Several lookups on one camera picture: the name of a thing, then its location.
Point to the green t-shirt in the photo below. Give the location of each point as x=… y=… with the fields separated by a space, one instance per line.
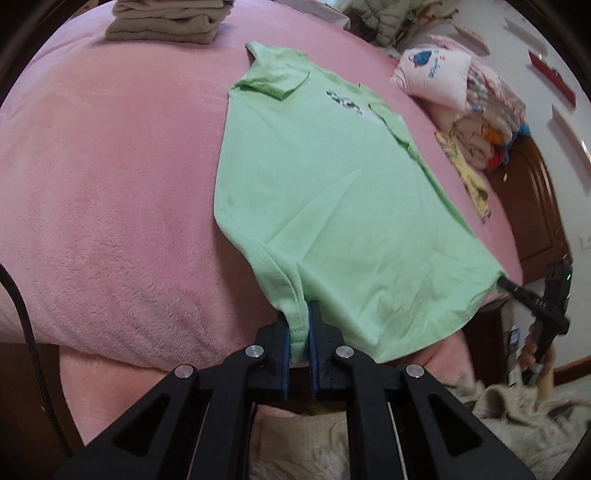
x=332 y=207

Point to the white wall shelf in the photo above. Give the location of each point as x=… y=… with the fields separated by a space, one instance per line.
x=572 y=134
x=526 y=34

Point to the yellow striped garment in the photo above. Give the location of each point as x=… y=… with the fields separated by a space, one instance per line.
x=466 y=170

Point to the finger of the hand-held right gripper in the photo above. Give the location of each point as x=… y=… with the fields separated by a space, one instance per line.
x=521 y=291

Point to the pile of folded quilts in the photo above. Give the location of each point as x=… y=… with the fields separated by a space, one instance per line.
x=489 y=115

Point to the stack of folded clothes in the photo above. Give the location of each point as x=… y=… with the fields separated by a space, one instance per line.
x=161 y=21

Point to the green puffer jacket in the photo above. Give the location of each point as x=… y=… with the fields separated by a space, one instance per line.
x=383 y=18

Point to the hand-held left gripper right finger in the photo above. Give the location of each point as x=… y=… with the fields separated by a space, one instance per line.
x=316 y=350

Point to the person's right hand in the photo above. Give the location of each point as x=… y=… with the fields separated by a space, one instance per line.
x=546 y=376

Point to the white wall outlet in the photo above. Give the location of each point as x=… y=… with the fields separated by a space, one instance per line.
x=585 y=242

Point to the beige fluffy fabric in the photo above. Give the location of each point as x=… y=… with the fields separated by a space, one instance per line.
x=508 y=415

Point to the pink printed pillow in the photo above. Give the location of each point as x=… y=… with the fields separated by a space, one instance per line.
x=429 y=69

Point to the red wall shelf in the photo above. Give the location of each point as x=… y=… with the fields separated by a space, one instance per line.
x=551 y=76

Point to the wooden bed headboard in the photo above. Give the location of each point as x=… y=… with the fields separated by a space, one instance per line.
x=531 y=198

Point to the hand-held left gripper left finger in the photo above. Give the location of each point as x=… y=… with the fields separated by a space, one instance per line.
x=285 y=350

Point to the pink wall shelf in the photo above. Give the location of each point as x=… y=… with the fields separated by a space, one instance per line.
x=471 y=39

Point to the pink bed blanket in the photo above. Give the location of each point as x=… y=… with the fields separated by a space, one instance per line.
x=115 y=207

